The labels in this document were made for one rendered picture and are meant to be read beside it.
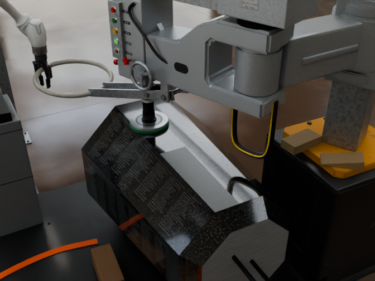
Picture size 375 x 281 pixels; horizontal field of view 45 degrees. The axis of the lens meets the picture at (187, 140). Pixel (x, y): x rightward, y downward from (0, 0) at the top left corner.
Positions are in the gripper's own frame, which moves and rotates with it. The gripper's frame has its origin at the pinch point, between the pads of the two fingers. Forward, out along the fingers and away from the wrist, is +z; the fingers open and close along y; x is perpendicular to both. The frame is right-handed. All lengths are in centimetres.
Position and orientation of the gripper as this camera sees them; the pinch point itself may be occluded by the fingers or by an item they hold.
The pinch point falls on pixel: (44, 82)
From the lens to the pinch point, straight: 311.1
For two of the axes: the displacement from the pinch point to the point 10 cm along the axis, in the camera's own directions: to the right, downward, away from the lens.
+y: 9.1, 2.7, -3.1
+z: -0.4, 8.1, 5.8
